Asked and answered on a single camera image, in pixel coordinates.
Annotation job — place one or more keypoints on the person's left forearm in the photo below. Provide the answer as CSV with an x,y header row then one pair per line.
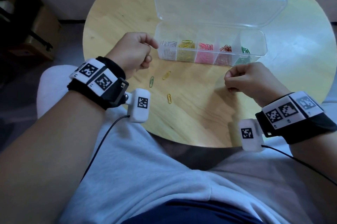
x,y
47,158

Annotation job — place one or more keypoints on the black right wristband white markers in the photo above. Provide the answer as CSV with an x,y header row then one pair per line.
x,y
316,129

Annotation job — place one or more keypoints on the clear plastic compartment box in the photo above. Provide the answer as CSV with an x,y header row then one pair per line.
x,y
221,8

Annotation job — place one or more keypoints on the black wristband white markers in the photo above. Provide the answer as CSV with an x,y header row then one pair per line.
x,y
84,89
316,129

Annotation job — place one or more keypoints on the heap of yellow paper clips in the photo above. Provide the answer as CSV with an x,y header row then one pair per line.
x,y
185,55

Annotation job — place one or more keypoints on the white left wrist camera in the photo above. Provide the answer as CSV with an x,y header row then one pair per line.
x,y
138,116

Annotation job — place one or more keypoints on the green paper clip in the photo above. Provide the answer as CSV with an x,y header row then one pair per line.
x,y
151,81

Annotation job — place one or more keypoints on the black left wristband white markers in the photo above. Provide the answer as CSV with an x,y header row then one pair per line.
x,y
84,89

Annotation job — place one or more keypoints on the person's right hand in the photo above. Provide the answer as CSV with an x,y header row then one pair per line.
x,y
255,81

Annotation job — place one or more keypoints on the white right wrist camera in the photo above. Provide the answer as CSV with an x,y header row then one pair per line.
x,y
250,145

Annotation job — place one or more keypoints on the person's right forearm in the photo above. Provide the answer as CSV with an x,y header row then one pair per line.
x,y
321,166

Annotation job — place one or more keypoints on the yellow paper clip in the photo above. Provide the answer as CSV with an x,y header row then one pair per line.
x,y
166,75
169,98

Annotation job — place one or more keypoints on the brown cardboard box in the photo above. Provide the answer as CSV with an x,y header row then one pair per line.
x,y
47,26

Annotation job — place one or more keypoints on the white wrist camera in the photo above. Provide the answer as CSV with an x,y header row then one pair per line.
x,y
138,116
250,145

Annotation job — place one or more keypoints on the heap of pink paper clips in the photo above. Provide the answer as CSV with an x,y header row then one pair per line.
x,y
204,58

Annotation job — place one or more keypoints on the person's left hand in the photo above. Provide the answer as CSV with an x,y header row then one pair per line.
x,y
129,52

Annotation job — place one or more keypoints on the heap of white paper clips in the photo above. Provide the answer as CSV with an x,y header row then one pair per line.
x,y
168,52

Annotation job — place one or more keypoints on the heap of red paper clips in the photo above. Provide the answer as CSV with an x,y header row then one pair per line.
x,y
223,59

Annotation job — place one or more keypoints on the heap of green paper clips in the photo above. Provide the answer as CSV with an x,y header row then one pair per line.
x,y
242,60

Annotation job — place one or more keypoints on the dark blue shirt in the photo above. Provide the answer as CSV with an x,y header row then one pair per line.
x,y
194,212

